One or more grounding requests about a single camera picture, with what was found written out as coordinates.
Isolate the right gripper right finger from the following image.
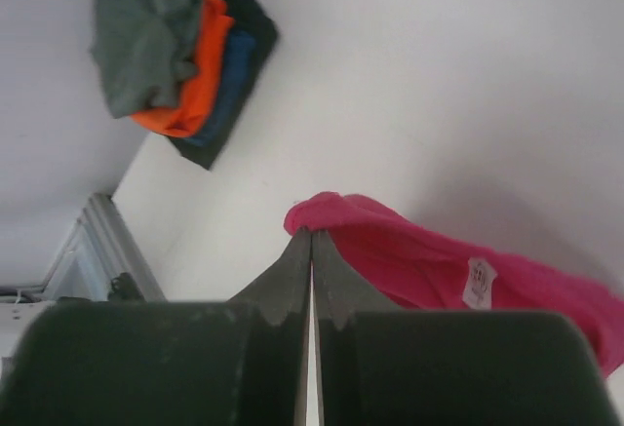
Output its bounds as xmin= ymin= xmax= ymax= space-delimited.
xmin=312 ymin=232 xmax=620 ymax=425

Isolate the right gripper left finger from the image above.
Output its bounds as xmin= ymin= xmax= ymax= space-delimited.
xmin=1 ymin=232 xmax=311 ymax=425

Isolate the blue t shirt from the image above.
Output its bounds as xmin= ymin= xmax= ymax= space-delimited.
xmin=183 ymin=30 xmax=256 ymax=146

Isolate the orange t shirt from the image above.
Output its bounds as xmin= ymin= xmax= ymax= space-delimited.
xmin=131 ymin=0 xmax=235 ymax=138

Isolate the black t shirt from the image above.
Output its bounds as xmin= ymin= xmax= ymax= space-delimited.
xmin=170 ymin=0 xmax=279 ymax=171

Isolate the pink t shirt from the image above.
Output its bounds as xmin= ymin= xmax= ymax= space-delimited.
xmin=284 ymin=192 xmax=623 ymax=375

